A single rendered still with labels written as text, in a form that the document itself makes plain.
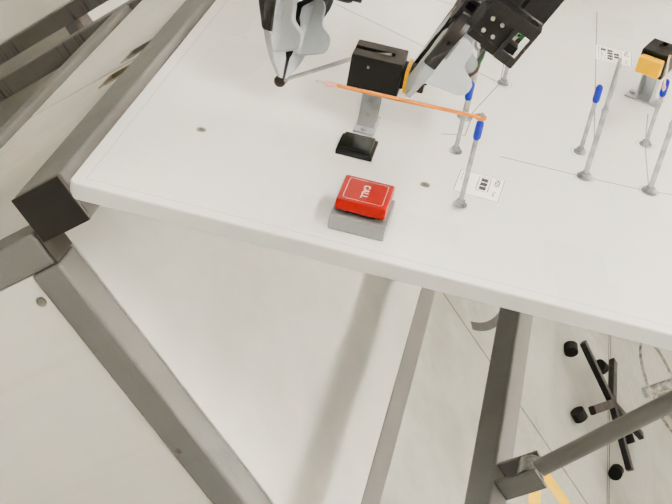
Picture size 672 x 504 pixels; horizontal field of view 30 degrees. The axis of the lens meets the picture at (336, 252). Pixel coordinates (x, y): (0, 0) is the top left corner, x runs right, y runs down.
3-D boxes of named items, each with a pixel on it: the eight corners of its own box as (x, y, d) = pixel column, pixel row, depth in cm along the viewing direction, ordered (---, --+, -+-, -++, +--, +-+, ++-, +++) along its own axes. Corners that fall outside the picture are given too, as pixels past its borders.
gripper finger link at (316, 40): (306, 87, 135) (324, 1, 133) (276, 75, 139) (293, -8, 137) (328, 90, 137) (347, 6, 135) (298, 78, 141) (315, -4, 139)
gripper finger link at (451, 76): (441, 129, 133) (494, 62, 129) (395, 97, 132) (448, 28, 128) (442, 120, 136) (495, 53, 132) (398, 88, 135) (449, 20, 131)
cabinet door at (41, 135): (-169, 322, 144) (45, 212, 129) (27, 117, 189) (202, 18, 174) (-157, 336, 144) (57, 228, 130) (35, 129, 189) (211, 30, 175)
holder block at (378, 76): (353, 71, 139) (359, 38, 137) (402, 83, 139) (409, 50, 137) (345, 87, 136) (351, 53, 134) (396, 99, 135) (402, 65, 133)
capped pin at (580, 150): (582, 157, 142) (603, 89, 137) (571, 151, 142) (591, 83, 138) (588, 152, 143) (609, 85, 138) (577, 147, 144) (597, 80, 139)
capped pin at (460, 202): (451, 200, 129) (473, 108, 123) (464, 200, 130) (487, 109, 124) (454, 208, 128) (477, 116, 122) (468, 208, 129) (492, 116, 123)
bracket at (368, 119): (360, 113, 142) (367, 74, 139) (380, 118, 142) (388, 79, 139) (352, 131, 138) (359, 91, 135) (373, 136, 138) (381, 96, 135)
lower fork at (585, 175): (592, 183, 137) (629, 66, 129) (576, 179, 137) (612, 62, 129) (592, 174, 139) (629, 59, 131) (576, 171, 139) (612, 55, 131)
